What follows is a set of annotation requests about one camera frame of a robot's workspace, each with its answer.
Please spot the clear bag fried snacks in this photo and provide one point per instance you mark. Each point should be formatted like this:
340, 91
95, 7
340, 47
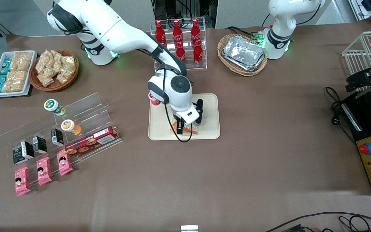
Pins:
63, 74
43, 61
56, 59
46, 79
69, 62

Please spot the clear acrylic stepped display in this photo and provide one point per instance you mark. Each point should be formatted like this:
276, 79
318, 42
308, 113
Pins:
85, 109

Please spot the red plaid cookie box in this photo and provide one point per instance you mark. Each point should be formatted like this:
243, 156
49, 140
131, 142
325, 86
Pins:
92, 141

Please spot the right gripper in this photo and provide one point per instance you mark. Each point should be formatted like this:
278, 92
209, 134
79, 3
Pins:
180, 124

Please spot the black equipment rack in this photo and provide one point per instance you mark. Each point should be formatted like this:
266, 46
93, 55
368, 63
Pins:
169, 6

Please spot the triangle sandwich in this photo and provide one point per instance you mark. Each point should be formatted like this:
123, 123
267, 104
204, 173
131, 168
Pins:
190, 130

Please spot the small black drink carton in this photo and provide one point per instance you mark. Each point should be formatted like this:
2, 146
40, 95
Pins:
19, 156
57, 137
40, 145
29, 149

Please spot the red cola bottle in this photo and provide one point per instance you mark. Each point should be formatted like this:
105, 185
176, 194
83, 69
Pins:
181, 53
198, 55
195, 30
159, 30
177, 32

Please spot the green lid jar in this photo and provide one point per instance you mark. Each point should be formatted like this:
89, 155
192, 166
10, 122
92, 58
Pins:
54, 106

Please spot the cream plastic tray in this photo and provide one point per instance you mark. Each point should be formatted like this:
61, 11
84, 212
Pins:
208, 106

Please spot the rice crisp snack packet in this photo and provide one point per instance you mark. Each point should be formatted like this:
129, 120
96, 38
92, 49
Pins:
22, 60
14, 81

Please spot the round brown wicker basket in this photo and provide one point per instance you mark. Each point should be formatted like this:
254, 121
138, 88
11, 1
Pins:
55, 87

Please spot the clear acrylic bottle rack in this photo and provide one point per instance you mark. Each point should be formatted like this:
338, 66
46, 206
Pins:
192, 67

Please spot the red lid small jar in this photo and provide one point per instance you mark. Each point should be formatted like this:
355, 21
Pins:
153, 100

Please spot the red emergency stop button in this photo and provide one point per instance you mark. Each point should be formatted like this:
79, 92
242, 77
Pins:
365, 149

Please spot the orange lid jar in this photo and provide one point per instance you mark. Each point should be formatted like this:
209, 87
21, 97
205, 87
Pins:
69, 126

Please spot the black sealing machine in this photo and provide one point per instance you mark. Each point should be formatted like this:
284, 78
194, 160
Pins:
366, 135

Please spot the pink snack packet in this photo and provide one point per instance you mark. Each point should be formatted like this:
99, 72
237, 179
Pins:
22, 181
43, 170
64, 162

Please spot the sealing machine press lever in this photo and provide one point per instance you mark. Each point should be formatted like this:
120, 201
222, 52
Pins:
366, 77

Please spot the silver white edge device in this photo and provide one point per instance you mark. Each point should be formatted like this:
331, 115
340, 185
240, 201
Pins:
189, 228

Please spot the light oval wicker basket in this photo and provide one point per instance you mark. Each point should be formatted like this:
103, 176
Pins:
227, 66

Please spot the teal snack packet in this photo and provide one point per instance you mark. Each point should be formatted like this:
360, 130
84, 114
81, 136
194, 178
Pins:
5, 66
0, 84

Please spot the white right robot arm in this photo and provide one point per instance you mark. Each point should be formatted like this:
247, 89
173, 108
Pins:
114, 25

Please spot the silver foil container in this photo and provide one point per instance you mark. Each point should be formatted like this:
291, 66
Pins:
248, 69
243, 51

